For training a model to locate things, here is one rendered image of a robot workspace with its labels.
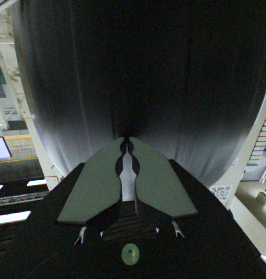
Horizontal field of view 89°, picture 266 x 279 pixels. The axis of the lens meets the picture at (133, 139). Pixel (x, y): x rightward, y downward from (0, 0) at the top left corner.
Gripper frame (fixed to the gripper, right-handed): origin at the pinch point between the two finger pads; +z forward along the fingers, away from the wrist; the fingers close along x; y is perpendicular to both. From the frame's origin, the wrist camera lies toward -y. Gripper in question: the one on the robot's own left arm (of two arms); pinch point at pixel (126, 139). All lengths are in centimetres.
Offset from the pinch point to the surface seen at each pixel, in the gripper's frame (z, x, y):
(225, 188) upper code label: 18.3, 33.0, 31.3
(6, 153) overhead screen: 266, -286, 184
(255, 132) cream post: 20.6, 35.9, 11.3
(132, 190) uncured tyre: 2.5, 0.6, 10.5
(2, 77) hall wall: 834, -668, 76
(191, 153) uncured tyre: 1.2, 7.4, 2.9
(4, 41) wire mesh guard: 64, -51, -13
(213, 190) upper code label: 18.3, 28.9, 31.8
